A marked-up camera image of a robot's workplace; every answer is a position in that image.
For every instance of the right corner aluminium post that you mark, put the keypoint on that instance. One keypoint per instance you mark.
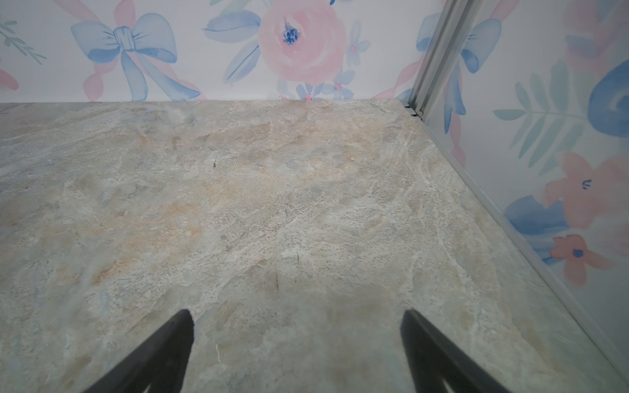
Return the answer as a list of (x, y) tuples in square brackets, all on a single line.
[(447, 39)]

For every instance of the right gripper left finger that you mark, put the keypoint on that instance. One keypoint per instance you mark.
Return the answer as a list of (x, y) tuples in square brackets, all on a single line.
[(157, 365)]

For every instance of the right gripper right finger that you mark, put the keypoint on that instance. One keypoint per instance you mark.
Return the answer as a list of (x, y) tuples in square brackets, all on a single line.
[(437, 364)]

